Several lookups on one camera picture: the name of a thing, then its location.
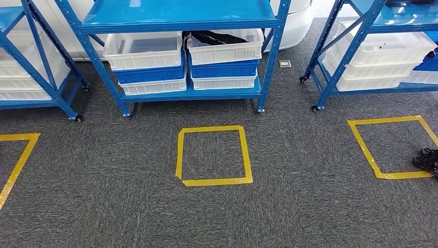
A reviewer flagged black ribbed plastic strip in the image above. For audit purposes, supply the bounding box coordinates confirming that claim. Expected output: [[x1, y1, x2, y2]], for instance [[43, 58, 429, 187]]
[[182, 30, 249, 47]]

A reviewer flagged black part on shelf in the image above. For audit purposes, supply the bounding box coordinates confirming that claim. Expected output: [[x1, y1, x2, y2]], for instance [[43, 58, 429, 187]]
[[386, 0, 438, 8]]

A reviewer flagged white plastic bin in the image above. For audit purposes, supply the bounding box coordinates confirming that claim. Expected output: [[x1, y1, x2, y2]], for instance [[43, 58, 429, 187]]
[[336, 20, 438, 68], [403, 70, 438, 86], [0, 67, 71, 92], [0, 29, 69, 79], [118, 70, 189, 97], [322, 50, 420, 92], [186, 28, 265, 66], [190, 68, 259, 91], [103, 31, 183, 72], [0, 89, 53, 102]]

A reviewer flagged blue metal shelf rack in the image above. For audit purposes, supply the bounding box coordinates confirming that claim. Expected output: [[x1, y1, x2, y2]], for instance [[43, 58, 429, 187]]
[[0, 0, 91, 123], [299, 0, 438, 113], [54, 0, 292, 118]]

